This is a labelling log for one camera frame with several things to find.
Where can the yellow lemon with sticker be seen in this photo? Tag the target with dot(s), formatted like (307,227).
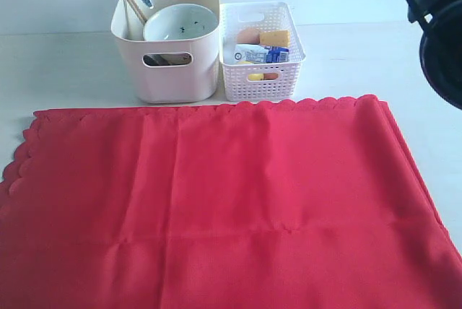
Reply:
(252,77)

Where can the orange fried nugget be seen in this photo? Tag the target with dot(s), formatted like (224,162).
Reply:
(270,76)

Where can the small milk carton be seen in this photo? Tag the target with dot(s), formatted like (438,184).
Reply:
(260,54)

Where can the brown egg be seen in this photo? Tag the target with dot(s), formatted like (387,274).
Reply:
(249,35)

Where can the red scalloped table cloth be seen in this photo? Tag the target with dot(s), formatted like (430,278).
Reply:
(315,204)

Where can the yellow cheese wedge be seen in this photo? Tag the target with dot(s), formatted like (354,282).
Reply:
(276,38)

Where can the stainless steel cup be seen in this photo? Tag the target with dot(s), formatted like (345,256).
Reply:
(155,60)

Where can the pale green ceramic bowl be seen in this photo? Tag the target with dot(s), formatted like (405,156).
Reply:
(180,22)

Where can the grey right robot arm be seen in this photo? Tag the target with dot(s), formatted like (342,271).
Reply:
(446,24)

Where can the cream plastic tub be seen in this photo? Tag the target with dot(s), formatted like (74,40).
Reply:
(194,64)

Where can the white perforated plastic basket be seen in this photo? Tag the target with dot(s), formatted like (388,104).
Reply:
(265,16)

